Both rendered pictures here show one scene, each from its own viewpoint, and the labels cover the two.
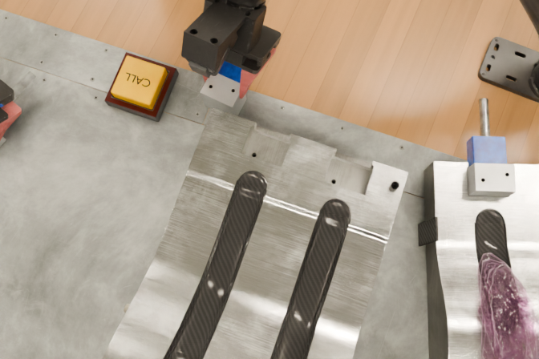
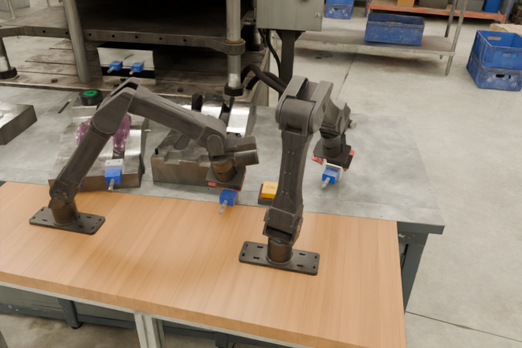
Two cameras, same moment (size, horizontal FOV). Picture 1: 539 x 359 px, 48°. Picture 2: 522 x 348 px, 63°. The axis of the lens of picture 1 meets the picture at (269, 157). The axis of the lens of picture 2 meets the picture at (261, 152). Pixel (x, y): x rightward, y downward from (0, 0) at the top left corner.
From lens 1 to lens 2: 132 cm
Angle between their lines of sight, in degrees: 73
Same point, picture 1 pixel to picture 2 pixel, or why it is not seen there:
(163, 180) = (252, 174)
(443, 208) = (135, 161)
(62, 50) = (318, 205)
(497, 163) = (110, 169)
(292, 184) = (196, 151)
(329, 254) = (181, 141)
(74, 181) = not seen: hidden behind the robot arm
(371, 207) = (165, 149)
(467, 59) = (109, 225)
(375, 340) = not seen: hidden behind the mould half
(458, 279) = (133, 143)
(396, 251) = not seen: hidden behind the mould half
